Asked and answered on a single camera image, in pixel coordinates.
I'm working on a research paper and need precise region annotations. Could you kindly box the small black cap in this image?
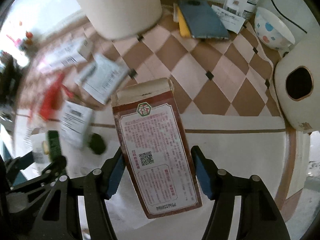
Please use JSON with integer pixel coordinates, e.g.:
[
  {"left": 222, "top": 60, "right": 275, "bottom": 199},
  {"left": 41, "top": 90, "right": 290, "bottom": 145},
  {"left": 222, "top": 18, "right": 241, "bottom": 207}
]
[{"left": 88, "top": 133, "right": 106, "bottom": 155}]

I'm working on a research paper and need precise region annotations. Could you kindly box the red brown printed carton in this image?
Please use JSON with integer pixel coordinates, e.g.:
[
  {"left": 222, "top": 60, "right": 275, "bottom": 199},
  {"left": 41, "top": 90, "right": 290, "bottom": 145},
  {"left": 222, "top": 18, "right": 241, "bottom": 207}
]
[{"left": 111, "top": 77, "right": 202, "bottom": 219}]

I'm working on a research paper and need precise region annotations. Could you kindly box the red white snack bag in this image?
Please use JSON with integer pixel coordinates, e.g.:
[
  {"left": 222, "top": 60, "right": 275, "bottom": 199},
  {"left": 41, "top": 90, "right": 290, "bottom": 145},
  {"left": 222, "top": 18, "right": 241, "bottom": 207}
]
[{"left": 38, "top": 72, "right": 74, "bottom": 121}]

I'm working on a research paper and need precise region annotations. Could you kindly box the small pale blue packet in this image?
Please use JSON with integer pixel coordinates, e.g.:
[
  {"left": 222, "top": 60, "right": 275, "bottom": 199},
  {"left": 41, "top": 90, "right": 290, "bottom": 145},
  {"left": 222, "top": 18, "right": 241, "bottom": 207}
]
[{"left": 60, "top": 101, "right": 93, "bottom": 149}]

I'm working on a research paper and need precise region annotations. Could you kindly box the checkered beige table cloth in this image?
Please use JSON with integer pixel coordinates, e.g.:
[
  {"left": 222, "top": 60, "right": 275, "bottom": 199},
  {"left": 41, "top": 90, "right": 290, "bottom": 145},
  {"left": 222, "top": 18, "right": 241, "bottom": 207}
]
[{"left": 14, "top": 5, "right": 310, "bottom": 239}]

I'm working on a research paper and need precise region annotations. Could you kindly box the torn white sachet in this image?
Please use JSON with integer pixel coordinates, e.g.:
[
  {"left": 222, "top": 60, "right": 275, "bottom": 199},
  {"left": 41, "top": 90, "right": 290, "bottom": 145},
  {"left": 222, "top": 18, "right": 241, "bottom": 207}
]
[{"left": 74, "top": 54, "right": 129, "bottom": 105}]

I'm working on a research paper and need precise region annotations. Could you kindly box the white dotted bowl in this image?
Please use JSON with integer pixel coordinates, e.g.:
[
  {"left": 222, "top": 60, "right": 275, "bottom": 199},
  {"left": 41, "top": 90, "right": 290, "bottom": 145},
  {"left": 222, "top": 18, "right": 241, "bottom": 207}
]
[{"left": 254, "top": 7, "right": 296, "bottom": 50}]

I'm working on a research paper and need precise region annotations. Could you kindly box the cream ribbed chopstick holder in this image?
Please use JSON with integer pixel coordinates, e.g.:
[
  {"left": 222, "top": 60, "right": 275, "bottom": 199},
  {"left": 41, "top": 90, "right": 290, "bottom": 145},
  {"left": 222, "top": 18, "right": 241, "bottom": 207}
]
[{"left": 76, "top": 0, "right": 163, "bottom": 40}]

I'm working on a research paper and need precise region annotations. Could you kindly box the white paper slip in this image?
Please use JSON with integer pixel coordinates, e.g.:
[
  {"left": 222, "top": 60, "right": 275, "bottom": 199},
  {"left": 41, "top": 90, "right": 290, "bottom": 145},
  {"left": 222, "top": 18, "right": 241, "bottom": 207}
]
[{"left": 211, "top": 5, "right": 245, "bottom": 34}]

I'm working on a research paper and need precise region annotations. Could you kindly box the yellow sponge pad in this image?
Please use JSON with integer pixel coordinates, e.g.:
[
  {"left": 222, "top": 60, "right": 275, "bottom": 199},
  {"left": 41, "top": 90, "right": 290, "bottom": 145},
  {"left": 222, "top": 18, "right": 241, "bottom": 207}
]
[{"left": 173, "top": 3, "right": 191, "bottom": 38}]

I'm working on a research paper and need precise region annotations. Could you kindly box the dark blue notebook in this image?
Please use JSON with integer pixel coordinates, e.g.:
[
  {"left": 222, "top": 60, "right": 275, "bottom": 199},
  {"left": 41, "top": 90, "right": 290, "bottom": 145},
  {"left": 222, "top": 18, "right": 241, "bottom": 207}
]
[{"left": 178, "top": 0, "right": 229, "bottom": 40}]

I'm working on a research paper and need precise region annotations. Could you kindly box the long white pink box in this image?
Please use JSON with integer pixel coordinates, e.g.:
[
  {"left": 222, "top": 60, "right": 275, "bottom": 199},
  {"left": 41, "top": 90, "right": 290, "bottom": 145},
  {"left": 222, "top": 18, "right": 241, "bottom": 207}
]
[{"left": 37, "top": 36, "right": 93, "bottom": 72}]

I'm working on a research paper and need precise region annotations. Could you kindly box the white green medicine box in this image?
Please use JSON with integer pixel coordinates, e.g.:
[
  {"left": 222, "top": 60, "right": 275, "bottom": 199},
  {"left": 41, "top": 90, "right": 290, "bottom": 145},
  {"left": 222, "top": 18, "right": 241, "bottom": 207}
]
[{"left": 30, "top": 130, "right": 62, "bottom": 164}]

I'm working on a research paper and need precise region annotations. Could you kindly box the cream electric kettle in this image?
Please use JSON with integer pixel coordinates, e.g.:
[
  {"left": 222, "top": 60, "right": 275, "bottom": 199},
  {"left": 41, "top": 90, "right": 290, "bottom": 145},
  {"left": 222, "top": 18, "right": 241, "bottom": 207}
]
[{"left": 259, "top": 0, "right": 319, "bottom": 133}]

